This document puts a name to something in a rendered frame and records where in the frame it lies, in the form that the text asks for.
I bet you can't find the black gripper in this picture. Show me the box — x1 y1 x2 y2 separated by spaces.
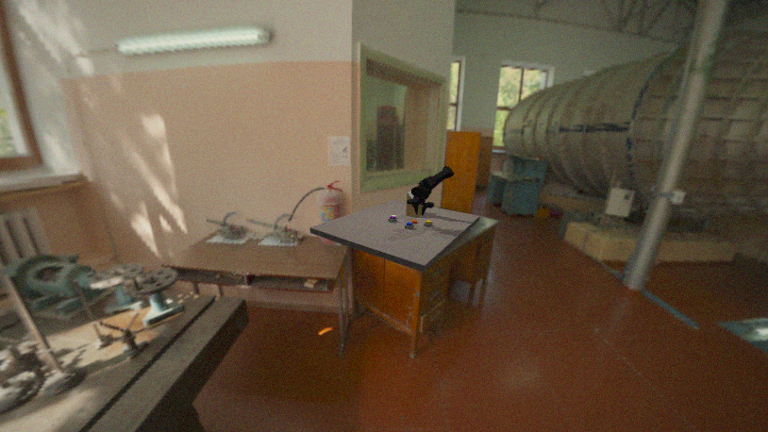
407 194 434 216

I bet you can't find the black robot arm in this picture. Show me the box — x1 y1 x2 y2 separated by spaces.
411 166 454 206

